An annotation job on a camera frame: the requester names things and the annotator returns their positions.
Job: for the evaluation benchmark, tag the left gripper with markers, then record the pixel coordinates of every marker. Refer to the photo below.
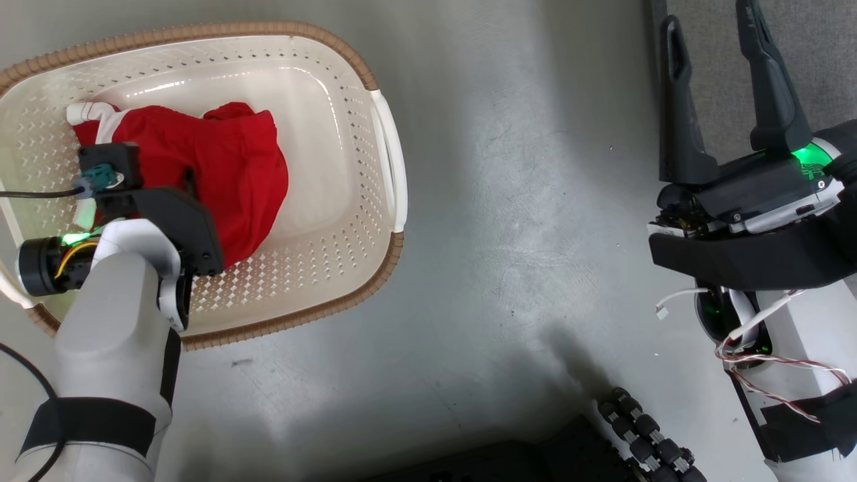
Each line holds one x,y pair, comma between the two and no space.
144,237

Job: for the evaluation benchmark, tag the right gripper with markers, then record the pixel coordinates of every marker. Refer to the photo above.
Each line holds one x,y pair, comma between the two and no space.
756,191

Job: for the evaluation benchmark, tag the red cloth garment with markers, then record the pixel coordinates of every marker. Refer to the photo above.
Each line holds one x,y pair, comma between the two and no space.
234,174

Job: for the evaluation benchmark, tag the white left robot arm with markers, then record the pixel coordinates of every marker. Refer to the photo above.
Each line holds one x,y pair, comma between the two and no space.
114,348

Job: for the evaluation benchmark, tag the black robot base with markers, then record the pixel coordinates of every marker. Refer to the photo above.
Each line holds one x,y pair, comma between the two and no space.
509,462

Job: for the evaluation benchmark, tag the cream perforated laundry basket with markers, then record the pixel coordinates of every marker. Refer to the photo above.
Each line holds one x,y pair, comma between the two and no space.
321,167

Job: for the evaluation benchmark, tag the black roller omni wheel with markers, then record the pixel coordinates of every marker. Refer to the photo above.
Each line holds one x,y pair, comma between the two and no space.
646,432

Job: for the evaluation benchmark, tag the black left wrist camera bracket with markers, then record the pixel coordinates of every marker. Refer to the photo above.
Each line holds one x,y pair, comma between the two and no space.
181,224

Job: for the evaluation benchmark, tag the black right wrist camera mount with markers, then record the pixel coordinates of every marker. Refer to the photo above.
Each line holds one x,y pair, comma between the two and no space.
750,258

